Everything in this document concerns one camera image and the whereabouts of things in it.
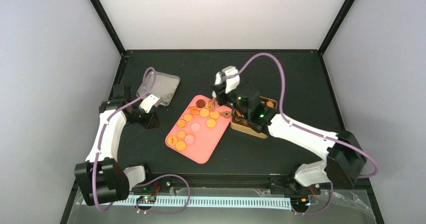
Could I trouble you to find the metal tongs white handles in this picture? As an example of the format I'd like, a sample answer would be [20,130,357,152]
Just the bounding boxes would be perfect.
[206,97,220,111]

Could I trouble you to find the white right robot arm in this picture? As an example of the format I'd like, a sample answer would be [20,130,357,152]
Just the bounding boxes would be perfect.
[212,83,366,193]

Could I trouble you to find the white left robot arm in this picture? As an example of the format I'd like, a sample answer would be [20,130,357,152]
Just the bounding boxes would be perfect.
[74,84,160,211]

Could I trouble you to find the gold cookie tin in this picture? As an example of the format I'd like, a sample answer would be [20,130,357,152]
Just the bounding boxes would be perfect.
[230,95,278,139]

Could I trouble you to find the yellow biscuit red cross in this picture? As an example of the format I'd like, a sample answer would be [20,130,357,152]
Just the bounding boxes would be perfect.
[166,136,178,146]

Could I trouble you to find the round swirl tan cookie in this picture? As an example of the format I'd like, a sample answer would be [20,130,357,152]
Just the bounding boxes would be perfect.
[176,119,186,128]

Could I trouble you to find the round plain tan cookie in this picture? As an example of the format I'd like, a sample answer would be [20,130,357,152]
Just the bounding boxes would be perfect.
[176,130,186,139]

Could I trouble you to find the dark chocolate round cookie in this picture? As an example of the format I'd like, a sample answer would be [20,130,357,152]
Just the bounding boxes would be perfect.
[195,99,206,108]

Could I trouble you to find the silver metal tin lid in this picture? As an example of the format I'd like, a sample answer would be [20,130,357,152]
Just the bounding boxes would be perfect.
[136,71,180,106]

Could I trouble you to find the pink sandwich cookie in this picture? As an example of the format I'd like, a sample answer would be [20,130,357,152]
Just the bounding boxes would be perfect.
[190,123,201,132]
[184,135,195,144]

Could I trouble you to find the pink plastic tray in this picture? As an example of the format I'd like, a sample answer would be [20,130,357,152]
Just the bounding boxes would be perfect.
[165,95,231,164]

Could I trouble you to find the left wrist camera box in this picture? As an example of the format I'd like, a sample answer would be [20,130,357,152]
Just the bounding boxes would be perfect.
[139,94,161,114]

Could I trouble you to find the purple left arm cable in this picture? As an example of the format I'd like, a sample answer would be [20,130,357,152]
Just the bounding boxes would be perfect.
[91,66,191,216]

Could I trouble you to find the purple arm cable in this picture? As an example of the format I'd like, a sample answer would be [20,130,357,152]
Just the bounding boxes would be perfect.
[91,66,191,216]
[233,52,379,216]

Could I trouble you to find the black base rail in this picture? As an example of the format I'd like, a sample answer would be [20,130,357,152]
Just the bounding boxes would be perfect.
[74,172,322,196]

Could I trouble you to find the white slotted cable duct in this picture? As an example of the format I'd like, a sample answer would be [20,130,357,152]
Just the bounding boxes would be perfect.
[110,195,293,210]

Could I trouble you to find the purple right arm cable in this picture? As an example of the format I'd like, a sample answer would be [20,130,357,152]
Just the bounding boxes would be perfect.
[233,52,379,216]

